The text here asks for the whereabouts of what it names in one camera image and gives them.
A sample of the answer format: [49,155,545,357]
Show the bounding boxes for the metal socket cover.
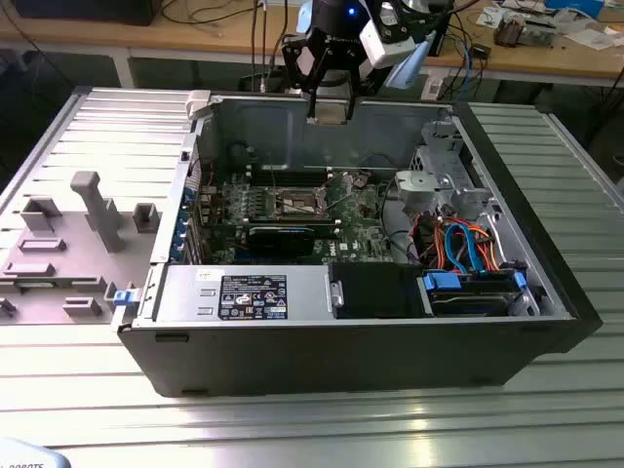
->
[315,171,355,209]

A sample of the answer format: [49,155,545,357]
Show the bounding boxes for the white paper sheet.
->
[574,27,623,51]

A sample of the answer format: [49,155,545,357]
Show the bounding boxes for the grey metal device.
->
[524,17,561,49]

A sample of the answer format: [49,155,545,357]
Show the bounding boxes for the green motherboard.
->
[194,168,409,268]

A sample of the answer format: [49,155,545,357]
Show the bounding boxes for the black cable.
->
[378,177,425,267]

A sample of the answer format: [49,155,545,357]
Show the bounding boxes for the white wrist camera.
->
[359,17,416,68]

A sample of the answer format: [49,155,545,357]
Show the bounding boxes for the grey parts rack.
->
[0,170,163,327]

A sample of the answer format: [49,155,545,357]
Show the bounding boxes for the orange data wire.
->
[475,226,514,274]

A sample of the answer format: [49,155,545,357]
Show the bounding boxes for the blue data wire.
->
[442,219,485,278]

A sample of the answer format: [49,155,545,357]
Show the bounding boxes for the black RAM slot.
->
[248,170,335,177]
[248,175,335,182]
[248,180,335,188]
[248,164,335,172]

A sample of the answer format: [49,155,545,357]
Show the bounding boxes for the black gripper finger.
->
[343,66,364,122]
[282,32,321,124]

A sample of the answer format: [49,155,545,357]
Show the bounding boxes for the grey metal drive cage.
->
[392,119,494,221]

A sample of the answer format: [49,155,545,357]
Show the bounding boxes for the wooden workbench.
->
[0,0,624,90]

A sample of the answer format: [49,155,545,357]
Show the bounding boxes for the white power strip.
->
[419,72,446,102]

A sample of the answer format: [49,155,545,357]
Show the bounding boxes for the green RAM stick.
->
[249,217,339,235]

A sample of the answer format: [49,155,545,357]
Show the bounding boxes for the black tower box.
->
[428,14,455,59]

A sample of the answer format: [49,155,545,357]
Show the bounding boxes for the hard disk blue carrier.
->
[418,269,530,319]

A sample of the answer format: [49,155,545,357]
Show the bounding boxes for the black graphics card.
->
[246,224,317,257]

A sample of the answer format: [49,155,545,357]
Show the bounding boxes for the red power wires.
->
[413,216,448,269]

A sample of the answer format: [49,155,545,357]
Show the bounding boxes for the metal heat sink cooler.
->
[493,12,528,49]

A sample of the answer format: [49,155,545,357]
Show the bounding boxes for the large black device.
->
[9,0,158,26]

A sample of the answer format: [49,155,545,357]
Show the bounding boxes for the black PC case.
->
[110,90,605,400]

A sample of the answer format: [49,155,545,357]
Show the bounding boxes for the CPU socket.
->
[269,186,335,220]

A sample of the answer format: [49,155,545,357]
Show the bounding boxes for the blue case latch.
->
[112,287,141,310]

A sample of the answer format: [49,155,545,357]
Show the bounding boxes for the blue cardboard box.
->
[544,0,606,19]

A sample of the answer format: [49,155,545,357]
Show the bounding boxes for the silver power supply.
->
[154,265,338,327]

